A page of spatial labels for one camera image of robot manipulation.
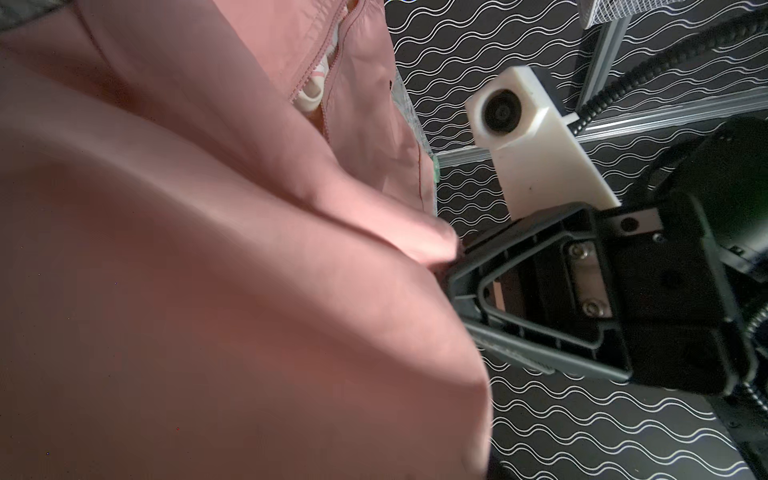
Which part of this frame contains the pink zip-up jacket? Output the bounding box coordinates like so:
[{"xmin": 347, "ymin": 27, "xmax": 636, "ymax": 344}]
[{"xmin": 1, "ymin": 1, "xmax": 492, "ymax": 479}]

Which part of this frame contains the white wire mesh basket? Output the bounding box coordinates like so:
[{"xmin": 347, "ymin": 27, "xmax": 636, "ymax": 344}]
[{"xmin": 578, "ymin": 0, "xmax": 679, "ymax": 29}]

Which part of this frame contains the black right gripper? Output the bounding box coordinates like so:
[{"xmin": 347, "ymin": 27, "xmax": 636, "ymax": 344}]
[{"xmin": 443, "ymin": 117, "xmax": 767, "ymax": 396}]

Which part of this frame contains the green transparent lid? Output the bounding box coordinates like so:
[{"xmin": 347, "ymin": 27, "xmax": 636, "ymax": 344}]
[{"xmin": 430, "ymin": 157, "xmax": 441, "ymax": 186}]

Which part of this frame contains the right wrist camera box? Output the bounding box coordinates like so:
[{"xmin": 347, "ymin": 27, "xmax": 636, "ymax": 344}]
[{"xmin": 465, "ymin": 66, "xmax": 620, "ymax": 220}]

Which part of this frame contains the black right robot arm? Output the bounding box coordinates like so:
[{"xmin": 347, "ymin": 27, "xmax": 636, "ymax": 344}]
[{"xmin": 442, "ymin": 117, "xmax": 767, "ymax": 478}]

